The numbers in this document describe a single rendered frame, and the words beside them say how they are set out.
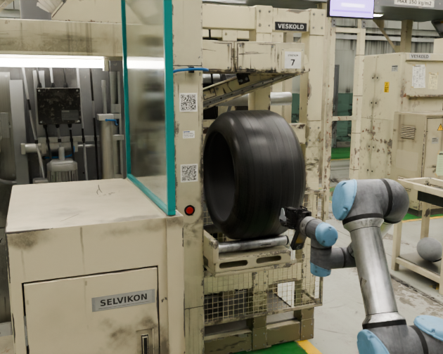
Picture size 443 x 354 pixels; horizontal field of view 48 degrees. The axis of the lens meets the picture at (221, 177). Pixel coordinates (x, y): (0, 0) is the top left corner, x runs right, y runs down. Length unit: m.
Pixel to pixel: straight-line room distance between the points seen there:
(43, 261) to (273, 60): 1.62
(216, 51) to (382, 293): 1.38
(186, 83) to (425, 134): 4.65
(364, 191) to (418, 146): 4.98
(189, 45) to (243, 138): 0.43
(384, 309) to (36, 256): 0.89
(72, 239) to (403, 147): 5.76
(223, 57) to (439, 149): 4.53
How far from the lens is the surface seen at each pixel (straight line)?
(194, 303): 2.24
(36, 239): 1.17
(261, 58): 2.44
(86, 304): 1.22
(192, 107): 2.04
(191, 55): 2.04
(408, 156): 6.56
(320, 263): 1.81
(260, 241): 2.17
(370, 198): 1.47
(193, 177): 2.07
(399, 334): 1.42
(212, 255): 2.06
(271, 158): 1.99
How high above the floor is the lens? 1.58
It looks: 10 degrees down
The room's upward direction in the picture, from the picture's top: straight up
